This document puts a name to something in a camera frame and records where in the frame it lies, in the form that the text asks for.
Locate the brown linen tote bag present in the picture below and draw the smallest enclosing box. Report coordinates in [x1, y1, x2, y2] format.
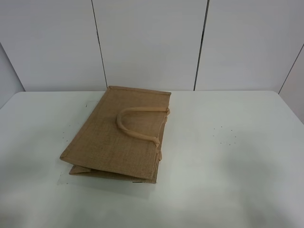
[60, 86, 171, 184]

